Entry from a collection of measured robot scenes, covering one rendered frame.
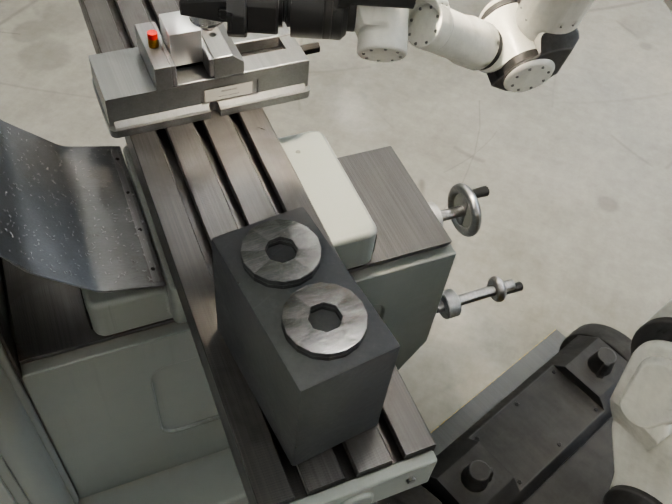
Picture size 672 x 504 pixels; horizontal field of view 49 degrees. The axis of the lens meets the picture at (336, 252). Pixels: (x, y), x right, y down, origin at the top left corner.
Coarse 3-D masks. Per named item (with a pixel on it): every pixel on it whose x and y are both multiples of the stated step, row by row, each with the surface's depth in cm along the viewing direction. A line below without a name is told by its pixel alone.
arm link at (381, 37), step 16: (336, 0) 91; (352, 0) 90; (368, 0) 90; (384, 0) 90; (400, 0) 90; (336, 16) 92; (352, 16) 93; (368, 16) 93; (384, 16) 93; (400, 16) 93; (336, 32) 94; (368, 32) 93; (384, 32) 93; (400, 32) 93; (368, 48) 93; (384, 48) 93; (400, 48) 93
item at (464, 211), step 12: (456, 192) 157; (468, 192) 152; (480, 192) 153; (432, 204) 153; (456, 204) 159; (468, 204) 153; (444, 216) 154; (456, 216) 155; (468, 216) 155; (480, 216) 152; (456, 228) 160; (468, 228) 155
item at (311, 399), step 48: (240, 240) 84; (288, 240) 83; (240, 288) 80; (288, 288) 80; (336, 288) 79; (240, 336) 87; (288, 336) 75; (336, 336) 75; (384, 336) 77; (288, 384) 75; (336, 384) 75; (384, 384) 82; (288, 432) 82; (336, 432) 85
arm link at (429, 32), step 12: (420, 0) 100; (432, 0) 98; (444, 0) 99; (420, 12) 102; (432, 12) 100; (444, 12) 99; (408, 24) 103; (420, 24) 102; (432, 24) 100; (444, 24) 99; (408, 36) 103; (420, 36) 102; (432, 36) 100; (444, 36) 100; (420, 48) 102; (432, 48) 102
